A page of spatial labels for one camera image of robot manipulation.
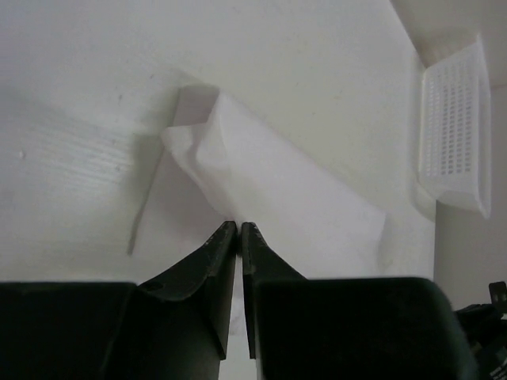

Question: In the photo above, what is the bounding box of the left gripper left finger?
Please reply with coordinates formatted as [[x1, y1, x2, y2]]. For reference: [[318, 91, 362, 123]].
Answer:
[[1, 222, 237, 379]]

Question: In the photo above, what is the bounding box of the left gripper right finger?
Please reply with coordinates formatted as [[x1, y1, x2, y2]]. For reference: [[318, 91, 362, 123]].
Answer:
[[241, 222, 478, 379]]

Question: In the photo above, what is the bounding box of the white tank top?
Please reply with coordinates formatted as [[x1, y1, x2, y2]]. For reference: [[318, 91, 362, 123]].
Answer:
[[132, 85, 386, 278]]

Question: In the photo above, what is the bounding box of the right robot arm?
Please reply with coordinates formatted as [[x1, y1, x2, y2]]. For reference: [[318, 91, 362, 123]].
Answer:
[[456, 281, 506, 379]]

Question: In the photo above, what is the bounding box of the white plastic basket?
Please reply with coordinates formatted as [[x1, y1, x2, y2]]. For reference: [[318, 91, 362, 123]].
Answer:
[[418, 36, 492, 219]]

